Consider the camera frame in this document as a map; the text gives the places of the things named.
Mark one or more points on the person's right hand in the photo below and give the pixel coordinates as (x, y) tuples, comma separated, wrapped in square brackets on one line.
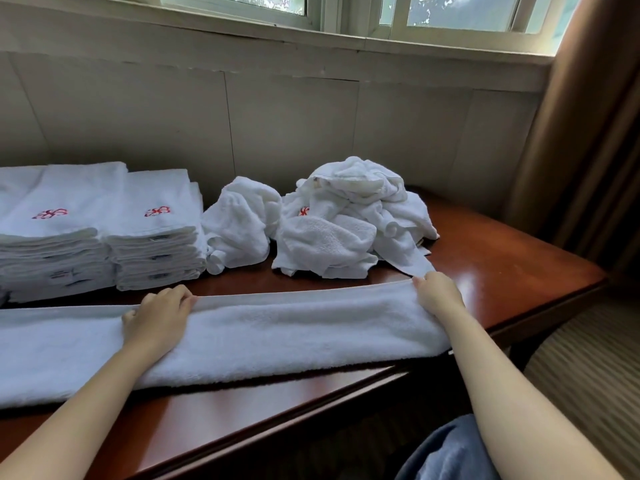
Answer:
[(442, 297)]

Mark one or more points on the person's left hand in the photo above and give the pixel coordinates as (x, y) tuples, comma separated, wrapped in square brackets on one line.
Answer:
[(156, 324)]

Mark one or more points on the person's left little finger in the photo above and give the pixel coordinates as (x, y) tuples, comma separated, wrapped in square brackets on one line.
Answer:
[(129, 316)]

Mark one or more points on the person's right fingers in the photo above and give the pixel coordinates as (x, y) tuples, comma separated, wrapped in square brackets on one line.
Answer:
[(428, 283)]

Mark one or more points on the long white towel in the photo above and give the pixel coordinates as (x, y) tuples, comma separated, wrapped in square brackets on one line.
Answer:
[(280, 334)]

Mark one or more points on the person's left forearm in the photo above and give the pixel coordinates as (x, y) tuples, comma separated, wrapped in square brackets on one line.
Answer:
[(75, 414)]

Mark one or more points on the person's right forearm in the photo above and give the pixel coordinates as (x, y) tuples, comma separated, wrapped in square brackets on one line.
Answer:
[(515, 399)]

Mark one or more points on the stack of folded white towels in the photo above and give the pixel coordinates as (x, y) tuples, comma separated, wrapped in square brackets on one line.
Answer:
[(155, 234), (55, 229)]

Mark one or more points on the pile of crumpled white towels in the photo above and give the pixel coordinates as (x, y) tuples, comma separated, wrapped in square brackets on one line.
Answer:
[(350, 219)]

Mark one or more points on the crumpled white towel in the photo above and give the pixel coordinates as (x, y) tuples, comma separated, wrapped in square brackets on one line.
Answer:
[(242, 222)]

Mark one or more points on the person's blue trousers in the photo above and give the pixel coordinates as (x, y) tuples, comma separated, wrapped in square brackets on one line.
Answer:
[(445, 454)]

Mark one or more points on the brown curtain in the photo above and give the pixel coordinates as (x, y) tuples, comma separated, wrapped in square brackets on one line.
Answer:
[(585, 144)]

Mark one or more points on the white window frame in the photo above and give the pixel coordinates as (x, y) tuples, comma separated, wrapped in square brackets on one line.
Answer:
[(350, 19)]

